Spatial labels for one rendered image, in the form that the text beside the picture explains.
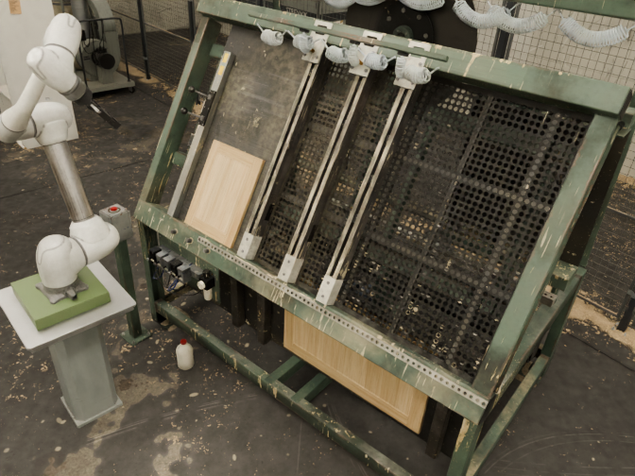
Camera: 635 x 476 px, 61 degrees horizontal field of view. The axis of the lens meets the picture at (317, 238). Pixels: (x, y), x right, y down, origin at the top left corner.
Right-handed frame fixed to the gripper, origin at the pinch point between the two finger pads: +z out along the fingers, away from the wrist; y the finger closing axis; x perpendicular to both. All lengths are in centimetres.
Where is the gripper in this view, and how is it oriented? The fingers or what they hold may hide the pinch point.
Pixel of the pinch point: (112, 121)
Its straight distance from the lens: 237.2
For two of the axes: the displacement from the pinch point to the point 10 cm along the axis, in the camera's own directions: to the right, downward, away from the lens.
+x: -7.0, 7.1, -0.4
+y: -6.5, -6.1, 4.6
